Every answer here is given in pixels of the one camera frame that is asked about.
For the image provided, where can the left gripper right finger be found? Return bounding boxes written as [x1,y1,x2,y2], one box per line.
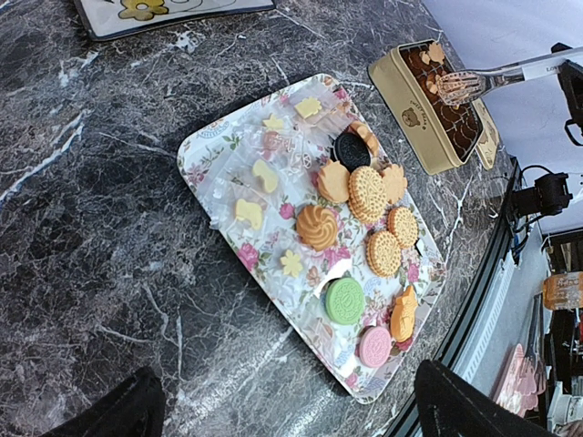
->
[414,360,551,437]

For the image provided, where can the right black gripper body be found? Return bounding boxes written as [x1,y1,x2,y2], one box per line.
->
[555,60,583,146]

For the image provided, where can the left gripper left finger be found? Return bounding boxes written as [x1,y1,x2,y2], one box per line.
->
[44,366,166,436]

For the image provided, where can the pink round sandwich cookie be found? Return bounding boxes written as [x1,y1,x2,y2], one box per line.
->
[359,326,392,368]

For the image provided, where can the green sandwich cookie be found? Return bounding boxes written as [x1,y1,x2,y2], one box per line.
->
[325,277,365,326]

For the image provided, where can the pink snack tray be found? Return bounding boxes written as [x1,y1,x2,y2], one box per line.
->
[494,343,547,418]

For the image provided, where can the star shaped cookie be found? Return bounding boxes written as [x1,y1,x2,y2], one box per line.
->
[390,285,418,342]

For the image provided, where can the bear printed tin lid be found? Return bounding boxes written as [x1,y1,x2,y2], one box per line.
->
[472,99,501,170]

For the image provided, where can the gold cookie tin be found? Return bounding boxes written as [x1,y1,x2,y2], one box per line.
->
[368,39,484,175]

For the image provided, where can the orange drink bottle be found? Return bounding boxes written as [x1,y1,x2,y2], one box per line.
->
[542,271,583,310]

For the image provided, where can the swirl butter cookie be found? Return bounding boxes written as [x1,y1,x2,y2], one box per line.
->
[296,205,338,251]

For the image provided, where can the black sandwich cookie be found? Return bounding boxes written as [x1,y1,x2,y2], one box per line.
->
[333,133,371,173]

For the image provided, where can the floral cookie tray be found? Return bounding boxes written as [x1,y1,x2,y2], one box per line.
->
[177,74,445,404]

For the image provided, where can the square floral plate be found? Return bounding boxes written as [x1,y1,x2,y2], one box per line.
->
[74,0,275,41]

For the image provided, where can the white slotted cable duct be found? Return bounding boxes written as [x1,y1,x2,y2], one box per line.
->
[454,251,516,382]

